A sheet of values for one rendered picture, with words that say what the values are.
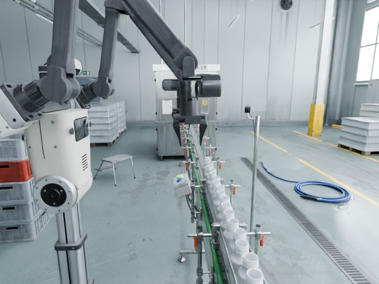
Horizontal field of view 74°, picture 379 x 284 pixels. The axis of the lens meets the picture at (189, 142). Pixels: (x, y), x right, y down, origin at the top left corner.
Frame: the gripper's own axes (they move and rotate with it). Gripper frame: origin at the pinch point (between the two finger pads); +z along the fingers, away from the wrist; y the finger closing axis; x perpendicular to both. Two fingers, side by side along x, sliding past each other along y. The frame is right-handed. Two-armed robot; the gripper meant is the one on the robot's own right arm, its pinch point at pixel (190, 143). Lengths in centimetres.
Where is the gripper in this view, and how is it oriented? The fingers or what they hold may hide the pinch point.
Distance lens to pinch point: 80.9
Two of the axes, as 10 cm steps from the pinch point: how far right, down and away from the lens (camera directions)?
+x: -0.4, -2.0, 9.8
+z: 0.4, 9.8, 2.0
